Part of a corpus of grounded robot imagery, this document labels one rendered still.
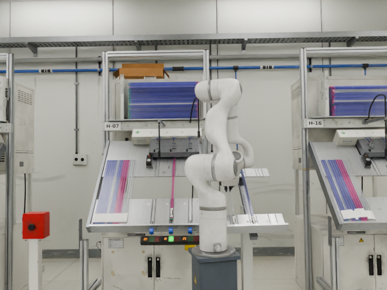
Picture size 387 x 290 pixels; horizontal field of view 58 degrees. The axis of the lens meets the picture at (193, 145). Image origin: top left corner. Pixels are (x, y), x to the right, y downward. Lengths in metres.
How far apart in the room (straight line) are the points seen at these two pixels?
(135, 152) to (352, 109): 1.55
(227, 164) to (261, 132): 2.62
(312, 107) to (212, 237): 1.61
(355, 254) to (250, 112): 2.06
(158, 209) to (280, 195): 2.21
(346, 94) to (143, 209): 1.61
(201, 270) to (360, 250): 1.39
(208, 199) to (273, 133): 2.68
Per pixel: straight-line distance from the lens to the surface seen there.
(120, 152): 2.50
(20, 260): 3.20
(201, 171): 1.50
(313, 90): 2.86
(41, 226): 2.39
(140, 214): 2.14
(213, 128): 1.55
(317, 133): 2.83
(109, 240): 2.47
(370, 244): 2.66
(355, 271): 2.66
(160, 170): 2.34
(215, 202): 1.49
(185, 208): 2.14
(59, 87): 4.37
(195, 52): 2.66
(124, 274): 2.51
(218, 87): 1.65
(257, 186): 4.06
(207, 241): 1.53
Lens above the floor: 1.11
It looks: 2 degrees up
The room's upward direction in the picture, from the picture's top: 1 degrees counter-clockwise
